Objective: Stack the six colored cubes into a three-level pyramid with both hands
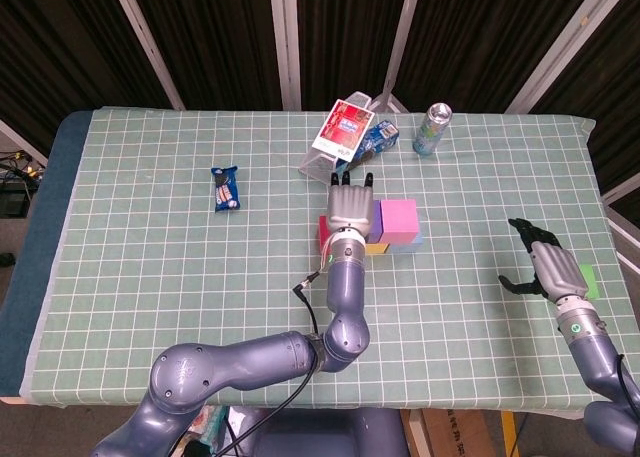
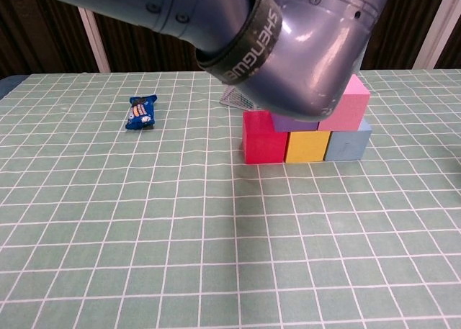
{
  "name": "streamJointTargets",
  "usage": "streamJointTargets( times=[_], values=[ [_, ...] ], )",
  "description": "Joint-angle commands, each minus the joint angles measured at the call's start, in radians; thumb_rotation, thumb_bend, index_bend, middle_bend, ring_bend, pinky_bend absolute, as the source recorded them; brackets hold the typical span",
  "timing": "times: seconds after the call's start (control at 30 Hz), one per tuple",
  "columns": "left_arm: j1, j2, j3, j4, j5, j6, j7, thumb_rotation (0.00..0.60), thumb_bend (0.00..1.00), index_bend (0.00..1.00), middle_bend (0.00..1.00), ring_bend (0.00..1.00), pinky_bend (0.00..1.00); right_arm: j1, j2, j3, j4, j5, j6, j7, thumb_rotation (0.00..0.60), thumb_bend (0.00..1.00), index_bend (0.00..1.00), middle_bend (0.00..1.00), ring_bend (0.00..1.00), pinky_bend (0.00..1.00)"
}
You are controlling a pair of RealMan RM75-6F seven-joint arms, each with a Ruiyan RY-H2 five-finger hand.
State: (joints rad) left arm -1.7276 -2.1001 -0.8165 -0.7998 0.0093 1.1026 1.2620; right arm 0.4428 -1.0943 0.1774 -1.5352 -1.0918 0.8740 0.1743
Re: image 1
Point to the green foam cube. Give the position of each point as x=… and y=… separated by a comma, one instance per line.
x=590, y=282

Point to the black equipment box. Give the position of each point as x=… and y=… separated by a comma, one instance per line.
x=12, y=202

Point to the light green drink can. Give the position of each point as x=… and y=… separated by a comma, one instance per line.
x=430, y=132

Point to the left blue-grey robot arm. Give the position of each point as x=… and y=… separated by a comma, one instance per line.
x=250, y=367

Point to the red foam cube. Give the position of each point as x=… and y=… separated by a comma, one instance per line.
x=323, y=232

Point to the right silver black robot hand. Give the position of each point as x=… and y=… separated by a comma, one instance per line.
x=555, y=267

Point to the colourful snack bag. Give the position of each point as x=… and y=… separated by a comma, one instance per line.
x=207, y=422

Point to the white metal frame bar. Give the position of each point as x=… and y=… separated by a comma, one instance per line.
x=22, y=142
x=625, y=234

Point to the small blue cookie packet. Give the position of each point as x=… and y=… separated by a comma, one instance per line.
x=226, y=192

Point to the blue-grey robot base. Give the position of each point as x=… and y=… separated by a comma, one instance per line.
x=330, y=434

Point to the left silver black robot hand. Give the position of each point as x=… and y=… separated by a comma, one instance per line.
x=350, y=204

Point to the pink foam cube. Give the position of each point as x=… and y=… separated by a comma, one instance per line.
x=399, y=222

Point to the blue cookie box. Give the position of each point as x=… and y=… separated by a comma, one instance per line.
x=382, y=137

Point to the yellow metal strip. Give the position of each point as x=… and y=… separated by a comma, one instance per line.
x=509, y=434

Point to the brown cardboard box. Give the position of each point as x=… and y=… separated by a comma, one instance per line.
x=460, y=434

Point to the purple foam cube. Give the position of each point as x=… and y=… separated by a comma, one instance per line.
x=376, y=222

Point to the green checked tablecloth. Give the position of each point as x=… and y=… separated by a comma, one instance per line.
x=150, y=302

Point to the yellow foam cube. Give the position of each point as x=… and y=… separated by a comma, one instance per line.
x=377, y=248

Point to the white metal frame post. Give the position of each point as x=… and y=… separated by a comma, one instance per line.
x=145, y=42
x=565, y=42
x=402, y=32
x=285, y=42

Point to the red and white snack pack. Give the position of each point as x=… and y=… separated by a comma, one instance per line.
x=342, y=129

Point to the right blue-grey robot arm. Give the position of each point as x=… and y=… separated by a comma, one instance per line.
x=595, y=357

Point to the light blue foam cube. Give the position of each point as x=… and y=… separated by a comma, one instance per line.
x=407, y=244

